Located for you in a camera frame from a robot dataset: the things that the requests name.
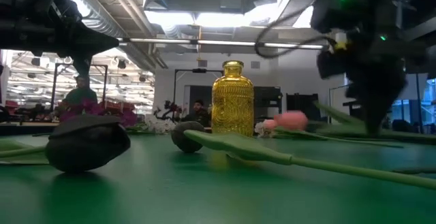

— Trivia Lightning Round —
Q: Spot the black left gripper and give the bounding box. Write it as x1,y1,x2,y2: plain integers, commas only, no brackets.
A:
0,0,121,78

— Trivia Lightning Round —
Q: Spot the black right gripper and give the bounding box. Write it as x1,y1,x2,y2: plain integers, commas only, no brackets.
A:
311,0,426,135

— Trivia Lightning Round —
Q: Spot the purple artificial orchid spray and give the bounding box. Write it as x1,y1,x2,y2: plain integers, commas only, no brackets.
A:
58,97,139,129

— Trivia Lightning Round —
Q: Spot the pink artificial tulip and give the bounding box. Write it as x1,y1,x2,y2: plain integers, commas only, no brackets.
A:
273,101,436,149

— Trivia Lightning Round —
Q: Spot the black artificial tulip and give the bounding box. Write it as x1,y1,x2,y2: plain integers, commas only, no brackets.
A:
170,121,436,190
0,114,132,174

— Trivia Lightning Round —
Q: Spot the yellow textured glass vase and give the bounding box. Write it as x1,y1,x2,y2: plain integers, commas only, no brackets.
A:
211,59,255,138

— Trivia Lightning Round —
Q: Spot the whiteboard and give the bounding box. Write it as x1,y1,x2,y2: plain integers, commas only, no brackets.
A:
328,84,352,125

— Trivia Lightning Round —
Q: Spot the person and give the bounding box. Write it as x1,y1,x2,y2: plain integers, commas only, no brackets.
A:
60,75,100,116
179,99,213,128

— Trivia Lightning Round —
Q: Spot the black chair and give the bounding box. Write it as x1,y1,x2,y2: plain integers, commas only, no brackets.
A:
285,93,321,114

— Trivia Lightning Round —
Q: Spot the dark green flower leaf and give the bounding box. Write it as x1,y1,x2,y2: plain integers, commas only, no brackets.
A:
391,167,436,176

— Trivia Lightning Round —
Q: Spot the black cabinet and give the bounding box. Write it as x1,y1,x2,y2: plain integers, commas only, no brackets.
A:
253,86,283,119

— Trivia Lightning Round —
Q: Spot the long tube light fixture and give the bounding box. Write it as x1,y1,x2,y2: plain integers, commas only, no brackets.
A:
117,37,325,50

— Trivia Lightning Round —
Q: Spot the black metal camera frame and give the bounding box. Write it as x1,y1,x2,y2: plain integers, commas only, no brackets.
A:
50,63,109,113
172,67,225,116

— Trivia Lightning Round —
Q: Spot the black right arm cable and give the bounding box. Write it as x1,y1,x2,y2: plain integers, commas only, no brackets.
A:
254,4,330,60

